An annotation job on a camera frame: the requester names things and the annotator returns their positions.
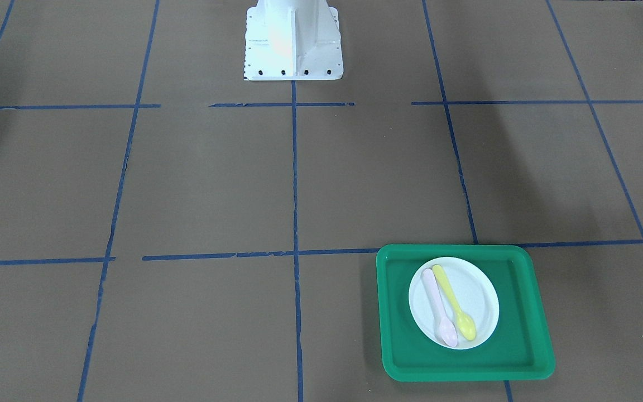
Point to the white round plate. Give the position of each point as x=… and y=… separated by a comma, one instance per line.
x=474, y=291

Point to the pink plastic spoon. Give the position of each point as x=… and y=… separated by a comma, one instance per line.
x=444, y=329

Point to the yellow plastic spoon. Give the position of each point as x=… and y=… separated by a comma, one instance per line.
x=463, y=323

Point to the green plastic tray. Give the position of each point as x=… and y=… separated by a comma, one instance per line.
x=520, y=349

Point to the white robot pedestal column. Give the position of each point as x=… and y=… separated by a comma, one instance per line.
x=292, y=40

